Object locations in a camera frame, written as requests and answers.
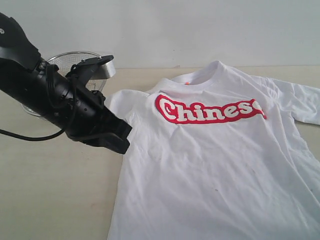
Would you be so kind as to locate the metal wire mesh basket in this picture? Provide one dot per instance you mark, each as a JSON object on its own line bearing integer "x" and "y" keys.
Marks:
{"x": 66, "y": 60}

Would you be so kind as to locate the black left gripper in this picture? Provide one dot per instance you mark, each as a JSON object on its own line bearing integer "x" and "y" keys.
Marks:
{"x": 84, "y": 118}

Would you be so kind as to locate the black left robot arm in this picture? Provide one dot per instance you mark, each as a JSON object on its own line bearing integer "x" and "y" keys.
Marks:
{"x": 24, "y": 74}

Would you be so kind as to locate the white t-shirt red print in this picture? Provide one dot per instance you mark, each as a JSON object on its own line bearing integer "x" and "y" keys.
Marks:
{"x": 216, "y": 155}

